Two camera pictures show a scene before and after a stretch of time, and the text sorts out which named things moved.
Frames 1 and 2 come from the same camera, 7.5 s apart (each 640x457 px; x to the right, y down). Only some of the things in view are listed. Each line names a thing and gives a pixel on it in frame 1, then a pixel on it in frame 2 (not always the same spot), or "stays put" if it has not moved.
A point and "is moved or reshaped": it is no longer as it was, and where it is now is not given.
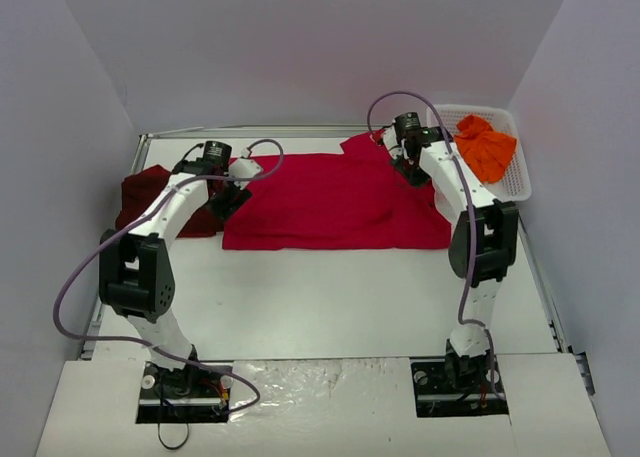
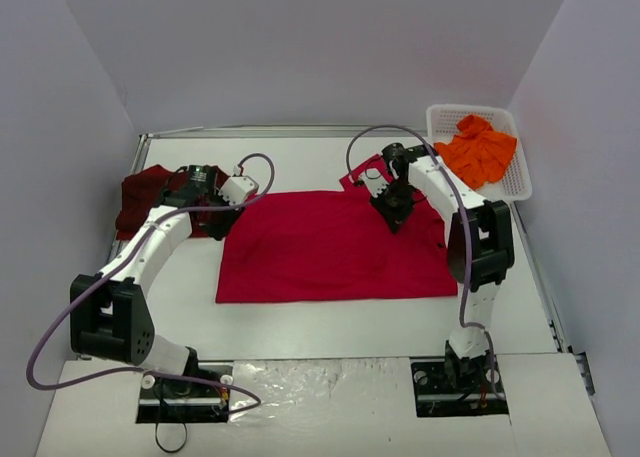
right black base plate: x=458 y=386 stays put
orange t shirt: x=485 y=148 stays put
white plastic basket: x=515 y=183 stays put
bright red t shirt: x=354 y=200 is moved or reshaped
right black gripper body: x=415 y=172 to x=395 y=209
